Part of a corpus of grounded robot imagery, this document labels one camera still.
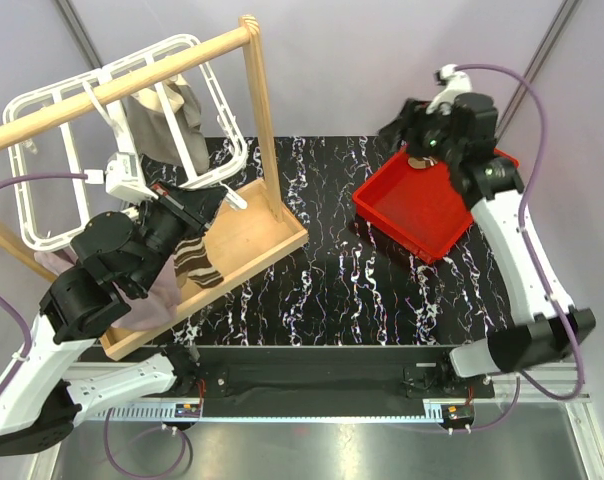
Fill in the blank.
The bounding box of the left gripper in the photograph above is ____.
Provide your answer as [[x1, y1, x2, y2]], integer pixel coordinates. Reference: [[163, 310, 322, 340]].
[[134, 176, 230, 293]]

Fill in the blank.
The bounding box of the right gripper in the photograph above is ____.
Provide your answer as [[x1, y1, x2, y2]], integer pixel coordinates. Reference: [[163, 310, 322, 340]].
[[376, 98, 462, 167]]

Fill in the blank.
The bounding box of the white clothes peg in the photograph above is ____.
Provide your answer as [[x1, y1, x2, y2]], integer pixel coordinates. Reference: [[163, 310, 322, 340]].
[[225, 186, 248, 211]]

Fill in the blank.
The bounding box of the brown striped sock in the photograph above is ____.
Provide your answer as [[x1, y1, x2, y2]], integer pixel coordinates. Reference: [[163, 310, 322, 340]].
[[407, 156, 438, 170], [173, 238, 224, 289]]

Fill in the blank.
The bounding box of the white plastic sock hanger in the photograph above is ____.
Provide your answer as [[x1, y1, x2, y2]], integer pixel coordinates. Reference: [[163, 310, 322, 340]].
[[3, 34, 248, 252]]

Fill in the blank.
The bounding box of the lilac sock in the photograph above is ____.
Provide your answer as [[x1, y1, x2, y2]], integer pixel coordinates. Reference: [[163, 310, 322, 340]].
[[34, 248, 181, 331]]

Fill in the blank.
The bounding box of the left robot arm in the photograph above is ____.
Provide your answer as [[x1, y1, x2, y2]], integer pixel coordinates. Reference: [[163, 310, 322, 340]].
[[0, 181, 226, 457]]

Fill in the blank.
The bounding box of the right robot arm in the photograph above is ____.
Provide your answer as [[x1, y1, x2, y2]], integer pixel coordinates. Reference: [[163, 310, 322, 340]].
[[379, 93, 596, 401]]

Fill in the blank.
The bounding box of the wooden drying rack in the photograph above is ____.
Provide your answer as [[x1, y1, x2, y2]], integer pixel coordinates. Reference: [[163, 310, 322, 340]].
[[3, 15, 308, 360]]

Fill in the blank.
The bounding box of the red plastic tray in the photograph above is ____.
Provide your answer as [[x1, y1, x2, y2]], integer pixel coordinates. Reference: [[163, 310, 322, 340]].
[[351, 144, 521, 265]]

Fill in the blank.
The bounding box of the grey beige hanging sock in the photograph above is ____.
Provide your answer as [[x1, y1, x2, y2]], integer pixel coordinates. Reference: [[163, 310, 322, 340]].
[[125, 74, 210, 175]]

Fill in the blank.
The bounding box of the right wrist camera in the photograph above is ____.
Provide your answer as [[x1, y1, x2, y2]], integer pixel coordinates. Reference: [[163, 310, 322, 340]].
[[426, 64, 472, 114]]

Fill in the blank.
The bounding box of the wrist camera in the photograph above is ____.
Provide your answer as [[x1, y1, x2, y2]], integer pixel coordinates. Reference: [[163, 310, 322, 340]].
[[83, 152, 156, 205], [426, 64, 472, 114]]

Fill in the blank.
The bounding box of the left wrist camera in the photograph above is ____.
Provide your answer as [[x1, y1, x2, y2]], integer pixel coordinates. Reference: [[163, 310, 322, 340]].
[[83, 152, 156, 205]]

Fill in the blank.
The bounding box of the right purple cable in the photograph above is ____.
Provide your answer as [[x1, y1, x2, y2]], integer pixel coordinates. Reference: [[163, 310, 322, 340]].
[[454, 62, 586, 434]]

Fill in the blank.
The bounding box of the purple cable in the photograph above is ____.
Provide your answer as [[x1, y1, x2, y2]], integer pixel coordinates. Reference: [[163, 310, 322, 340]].
[[454, 62, 586, 434], [0, 172, 91, 416]]

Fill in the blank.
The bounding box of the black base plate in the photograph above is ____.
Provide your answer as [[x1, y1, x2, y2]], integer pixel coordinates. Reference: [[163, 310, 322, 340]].
[[166, 346, 495, 422]]

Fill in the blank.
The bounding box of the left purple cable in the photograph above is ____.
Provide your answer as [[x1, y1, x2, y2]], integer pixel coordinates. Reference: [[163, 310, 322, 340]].
[[0, 172, 91, 416]]

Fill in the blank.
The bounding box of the aluminium rail frame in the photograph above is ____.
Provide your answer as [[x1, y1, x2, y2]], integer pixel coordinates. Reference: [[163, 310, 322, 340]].
[[31, 149, 604, 480]]

